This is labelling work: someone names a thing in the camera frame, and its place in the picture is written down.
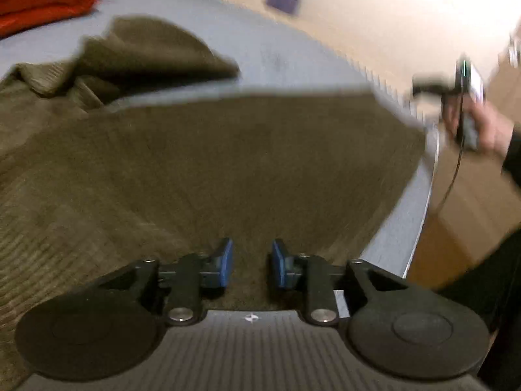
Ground person's dark clothed body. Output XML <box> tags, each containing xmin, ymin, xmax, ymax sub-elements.
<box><xmin>437</xmin><ymin>226</ymin><xmax>521</xmax><ymax>391</ymax></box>

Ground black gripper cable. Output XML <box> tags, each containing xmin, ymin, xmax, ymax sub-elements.
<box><xmin>435</xmin><ymin>62</ymin><xmax>467</xmax><ymax>214</ymax></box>

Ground olive corduroy pants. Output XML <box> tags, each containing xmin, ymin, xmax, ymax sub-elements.
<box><xmin>0</xmin><ymin>15</ymin><xmax>426</xmax><ymax>391</ymax></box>

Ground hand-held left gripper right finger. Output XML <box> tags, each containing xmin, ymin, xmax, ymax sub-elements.
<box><xmin>269</xmin><ymin>239</ymin><xmax>408</xmax><ymax>327</ymax></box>

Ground person's right hand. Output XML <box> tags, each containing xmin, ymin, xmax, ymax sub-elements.
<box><xmin>443</xmin><ymin>97</ymin><xmax>517</xmax><ymax>159</ymax></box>

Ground person's right forearm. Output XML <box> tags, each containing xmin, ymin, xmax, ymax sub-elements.
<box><xmin>501</xmin><ymin>124</ymin><xmax>521</xmax><ymax>190</ymax></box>

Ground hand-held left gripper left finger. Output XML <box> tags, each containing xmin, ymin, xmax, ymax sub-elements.
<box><xmin>93</xmin><ymin>237</ymin><xmax>234</xmax><ymax>327</ymax></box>

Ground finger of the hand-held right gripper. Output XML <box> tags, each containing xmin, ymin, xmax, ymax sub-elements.
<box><xmin>412</xmin><ymin>74</ymin><xmax>450</xmax><ymax>97</ymax></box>

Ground grey-blue bed mattress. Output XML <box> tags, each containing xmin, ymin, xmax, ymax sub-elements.
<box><xmin>0</xmin><ymin>0</ymin><xmax>440</xmax><ymax>318</ymax></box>

